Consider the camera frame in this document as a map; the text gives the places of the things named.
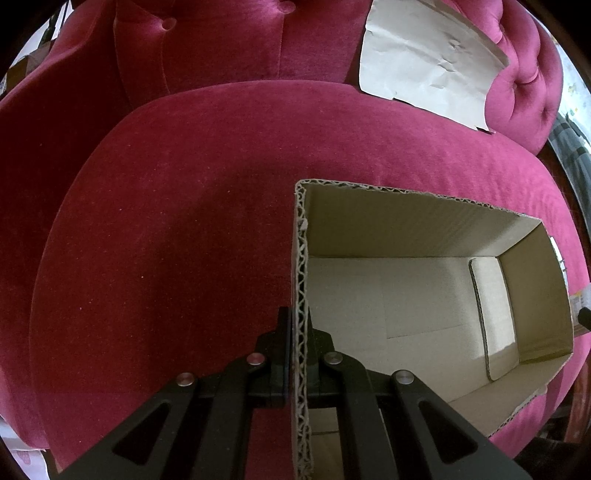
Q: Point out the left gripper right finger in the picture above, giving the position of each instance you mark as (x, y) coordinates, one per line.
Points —
(388, 426)

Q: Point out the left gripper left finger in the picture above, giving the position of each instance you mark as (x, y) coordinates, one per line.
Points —
(197, 428)

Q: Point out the cardboard box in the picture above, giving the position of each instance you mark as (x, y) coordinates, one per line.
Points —
(468, 296)

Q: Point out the cotton swab plastic jar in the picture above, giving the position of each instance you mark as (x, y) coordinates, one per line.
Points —
(580, 305)

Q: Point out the red velvet tufted sofa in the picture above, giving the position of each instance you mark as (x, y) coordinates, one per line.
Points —
(147, 186)

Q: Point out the grey plaid blanket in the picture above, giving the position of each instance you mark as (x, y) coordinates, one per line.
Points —
(573, 152)

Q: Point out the brown paper sheet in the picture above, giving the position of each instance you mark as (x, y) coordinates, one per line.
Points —
(428, 55)

